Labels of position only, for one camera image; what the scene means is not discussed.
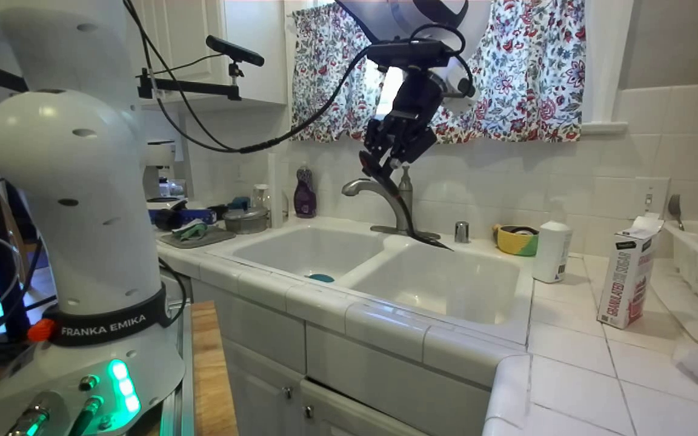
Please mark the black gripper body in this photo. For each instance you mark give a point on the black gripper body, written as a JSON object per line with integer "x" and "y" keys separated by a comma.
{"x": 403, "y": 134}

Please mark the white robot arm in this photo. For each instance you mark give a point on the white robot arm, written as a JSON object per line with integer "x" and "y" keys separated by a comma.
{"x": 70, "y": 145}

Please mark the metal faucet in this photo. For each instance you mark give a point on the metal faucet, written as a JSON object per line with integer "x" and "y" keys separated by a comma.
{"x": 367, "y": 186}

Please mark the purple soap bottle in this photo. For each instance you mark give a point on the purple soap bottle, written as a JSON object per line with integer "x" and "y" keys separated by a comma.
{"x": 304, "y": 199}

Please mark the small metal cup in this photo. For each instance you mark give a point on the small metal cup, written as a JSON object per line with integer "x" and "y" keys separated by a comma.
{"x": 461, "y": 234}

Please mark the white double sink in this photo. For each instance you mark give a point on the white double sink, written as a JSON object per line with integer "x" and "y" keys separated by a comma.
{"x": 461, "y": 284}

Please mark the floral curtain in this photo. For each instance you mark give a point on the floral curtain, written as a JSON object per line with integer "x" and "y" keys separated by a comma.
{"x": 527, "y": 61}

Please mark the white cylindrical canister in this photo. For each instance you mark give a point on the white cylindrical canister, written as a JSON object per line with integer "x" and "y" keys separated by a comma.
{"x": 550, "y": 256}

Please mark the white lower cabinets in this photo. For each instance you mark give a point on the white lower cabinets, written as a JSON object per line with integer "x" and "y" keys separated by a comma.
{"x": 292, "y": 378}

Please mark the white carton with red print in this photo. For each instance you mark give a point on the white carton with red print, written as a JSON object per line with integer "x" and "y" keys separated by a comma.
{"x": 628, "y": 271}

